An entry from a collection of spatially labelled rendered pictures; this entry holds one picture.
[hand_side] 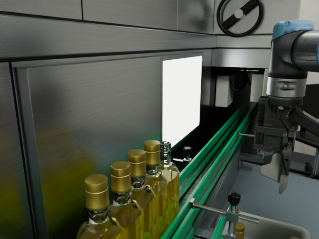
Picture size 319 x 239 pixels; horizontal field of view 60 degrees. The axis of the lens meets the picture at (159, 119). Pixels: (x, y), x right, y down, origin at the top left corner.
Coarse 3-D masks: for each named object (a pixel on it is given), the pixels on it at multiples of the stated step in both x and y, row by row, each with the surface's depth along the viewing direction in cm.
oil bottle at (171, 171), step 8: (160, 168) 61; (168, 168) 61; (176, 168) 63; (168, 176) 60; (176, 176) 63; (176, 184) 63; (168, 192) 61; (176, 192) 64; (168, 200) 61; (176, 200) 64; (168, 208) 62; (176, 208) 65; (168, 216) 62; (168, 224) 63
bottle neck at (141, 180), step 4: (144, 176) 52; (132, 180) 51; (136, 180) 51; (140, 180) 51; (144, 180) 52; (132, 184) 52; (136, 184) 51; (140, 184) 51; (144, 184) 52; (132, 188) 52; (136, 188) 51; (140, 188) 52
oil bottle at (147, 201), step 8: (136, 192) 51; (144, 192) 51; (152, 192) 53; (136, 200) 50; (144, 200) 51; (152, 200) 53; (144, 208) 51; (152, 208) 54; (144, 216) 51; (152, 216) 54; (144, 224) 51; (152, 224) 55; (144, 232) 52; (152, 232) 55
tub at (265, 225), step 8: (256, 216) 85; (248, 224) 86; (256, 224) 85; (264, 224) 84; (272, 224) 83; (280, 224) 82; (288, 224) 81; (224, 232) 78; (248, 232) 87; (256, 232) 85; (264, 232) 84; (272, 232) 83; (280, 232) 82; (288, 232) 81; (296, 232) 80; (304, 232) 78
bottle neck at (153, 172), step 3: (147, 165) 56; (156, 165) 56; (147, 168) 56; (150, 168) 56; (153, 168) 56; (156, 168) 56; (147, 171) 57; (150, 171) 56; (153, 171) 56; (156, 171) 57; (147, 174) 57; (150, 174) 56; (153, 174) 56; (156, 174) 57
